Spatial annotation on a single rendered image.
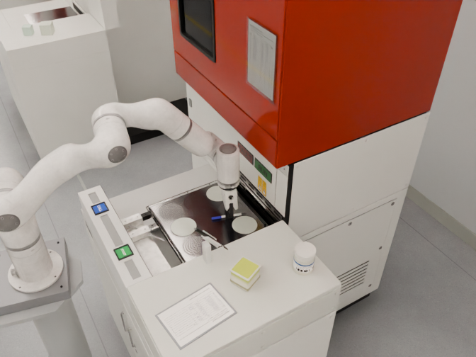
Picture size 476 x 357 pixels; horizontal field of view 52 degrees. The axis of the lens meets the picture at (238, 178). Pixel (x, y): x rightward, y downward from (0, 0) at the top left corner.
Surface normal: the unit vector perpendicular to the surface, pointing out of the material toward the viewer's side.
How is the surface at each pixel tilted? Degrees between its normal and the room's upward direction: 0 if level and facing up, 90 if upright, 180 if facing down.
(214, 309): 0
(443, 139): 90
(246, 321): 0
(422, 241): 0
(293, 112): 90
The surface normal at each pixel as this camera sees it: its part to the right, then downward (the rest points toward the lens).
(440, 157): -0.86, 0.33
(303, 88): 0.51, 0.55
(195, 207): 0.00, -0.77
